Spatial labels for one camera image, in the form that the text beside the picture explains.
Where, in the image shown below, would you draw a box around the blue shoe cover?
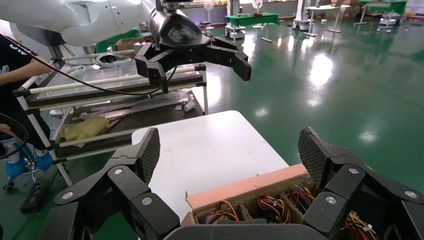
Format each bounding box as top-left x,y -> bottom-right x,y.
34,149 -> 55,172
5,145 -> 28,182

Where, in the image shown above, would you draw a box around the white frame table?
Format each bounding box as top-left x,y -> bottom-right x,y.
303,4 -> 353,38

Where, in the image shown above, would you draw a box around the wheeled stool base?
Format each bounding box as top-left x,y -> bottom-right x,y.
2,153 -> 39,193

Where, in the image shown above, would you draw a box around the thin black cable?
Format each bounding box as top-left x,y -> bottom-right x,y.
0,33 -> 179,98

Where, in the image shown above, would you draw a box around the open brown cardboard box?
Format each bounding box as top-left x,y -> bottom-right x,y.
114,35 -> 154,53

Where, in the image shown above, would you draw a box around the white standing robot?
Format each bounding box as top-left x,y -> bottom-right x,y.
292,0 -> 313,31

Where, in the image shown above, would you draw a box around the black foot pedal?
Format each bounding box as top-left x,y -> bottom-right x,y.
19,184 -> 51,215

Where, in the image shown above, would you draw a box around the yellow cloth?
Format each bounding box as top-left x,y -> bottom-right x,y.
60,114 -> 113,149

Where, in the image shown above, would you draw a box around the green cloth table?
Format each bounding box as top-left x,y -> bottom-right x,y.
358,0 -> 408,17
95,27 -> 141,54
225,12 -> 282,44

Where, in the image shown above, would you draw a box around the silver power supply coloured wires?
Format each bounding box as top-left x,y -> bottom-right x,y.
340,211 -> 379,240

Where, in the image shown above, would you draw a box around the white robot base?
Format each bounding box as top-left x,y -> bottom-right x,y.
378,12 -> 404,28
224,25 -> 247,41

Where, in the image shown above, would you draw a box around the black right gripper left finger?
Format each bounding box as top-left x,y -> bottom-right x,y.
54,127 -> 181,240

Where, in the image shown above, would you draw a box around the transparent plastic grid tray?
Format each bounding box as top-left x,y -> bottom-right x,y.
36,61 -> 204,100

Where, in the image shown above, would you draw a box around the white ring controller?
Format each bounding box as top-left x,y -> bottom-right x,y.
95,52 -> 134,69

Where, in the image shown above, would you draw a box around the person in black shirt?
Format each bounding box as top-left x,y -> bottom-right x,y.
0,33 -> 52,152

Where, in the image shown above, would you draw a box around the person's hand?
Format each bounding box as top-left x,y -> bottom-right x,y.
0,123 -> 21,142

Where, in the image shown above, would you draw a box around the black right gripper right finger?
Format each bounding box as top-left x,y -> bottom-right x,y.
297,126 -> 424,239

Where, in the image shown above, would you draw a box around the white controller handle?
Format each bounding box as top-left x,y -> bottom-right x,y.
70,64 -> 88,79

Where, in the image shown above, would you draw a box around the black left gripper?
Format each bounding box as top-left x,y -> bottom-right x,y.
135,7 -> 253,96

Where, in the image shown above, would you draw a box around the black cable loop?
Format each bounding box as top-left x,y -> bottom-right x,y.
0,112 -> 31,161

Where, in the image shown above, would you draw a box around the white standing fan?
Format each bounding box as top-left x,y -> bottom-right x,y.
251,0 -> 265,17
202,0 -> 217,22

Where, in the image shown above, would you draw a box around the grey frame table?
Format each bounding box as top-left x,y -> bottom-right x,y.
353,2 -> 392,27

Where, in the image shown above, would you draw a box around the white tube frame cart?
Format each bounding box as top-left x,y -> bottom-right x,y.
13,49 -> 210,187

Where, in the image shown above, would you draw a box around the brown cardboard divider grid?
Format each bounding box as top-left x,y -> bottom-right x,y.
193,177 -> 317,228

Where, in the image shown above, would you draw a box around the stacked cardboard boxes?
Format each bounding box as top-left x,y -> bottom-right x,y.
326,0 -> 363,20

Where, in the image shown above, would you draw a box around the person's bare forearm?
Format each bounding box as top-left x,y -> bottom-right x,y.
0,57 -> 55,87

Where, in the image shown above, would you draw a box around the black round stool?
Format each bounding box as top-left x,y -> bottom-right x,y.
199,20 -> 214,38

